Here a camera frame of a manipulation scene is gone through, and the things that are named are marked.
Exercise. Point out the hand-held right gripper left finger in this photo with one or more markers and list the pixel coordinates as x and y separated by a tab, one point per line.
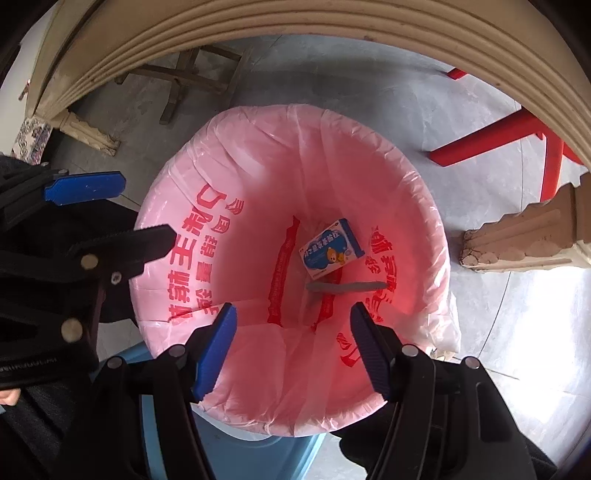
214	350

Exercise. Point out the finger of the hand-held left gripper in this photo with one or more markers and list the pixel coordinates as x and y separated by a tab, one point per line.
134	247
85	187

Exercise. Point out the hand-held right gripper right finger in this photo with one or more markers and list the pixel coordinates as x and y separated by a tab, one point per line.
369	350

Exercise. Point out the grey strip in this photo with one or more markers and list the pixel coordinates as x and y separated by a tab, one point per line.
346	287

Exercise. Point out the small blue medicine box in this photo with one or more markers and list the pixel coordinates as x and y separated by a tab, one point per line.
328	251

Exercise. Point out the blue plastic bin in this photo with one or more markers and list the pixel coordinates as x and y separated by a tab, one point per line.
258	457

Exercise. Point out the patterned cloth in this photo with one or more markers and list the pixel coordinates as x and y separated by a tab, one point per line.
32	138

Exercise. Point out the wooden stool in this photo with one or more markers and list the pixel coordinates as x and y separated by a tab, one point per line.
178	87

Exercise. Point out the red stool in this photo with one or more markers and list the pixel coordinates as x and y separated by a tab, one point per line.
485	138

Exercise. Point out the beige round table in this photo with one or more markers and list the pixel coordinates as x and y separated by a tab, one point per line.
277	18

